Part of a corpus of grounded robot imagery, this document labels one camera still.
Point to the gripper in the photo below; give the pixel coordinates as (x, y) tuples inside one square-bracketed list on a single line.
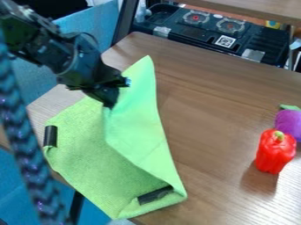
[(86, 67)]

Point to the green cloth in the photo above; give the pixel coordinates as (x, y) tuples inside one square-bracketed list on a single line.
[(129, 146)]

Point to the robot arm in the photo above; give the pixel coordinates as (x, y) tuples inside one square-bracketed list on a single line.
[(27, 38)]

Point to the black toy stove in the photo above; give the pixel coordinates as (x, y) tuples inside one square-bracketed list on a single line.
[(219, 29)]

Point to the red toy pepper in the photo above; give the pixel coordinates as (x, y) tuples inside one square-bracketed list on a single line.
[(275, 150)]

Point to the purple toy eggplant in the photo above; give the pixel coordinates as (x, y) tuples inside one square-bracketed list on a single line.
[(289, 120)]

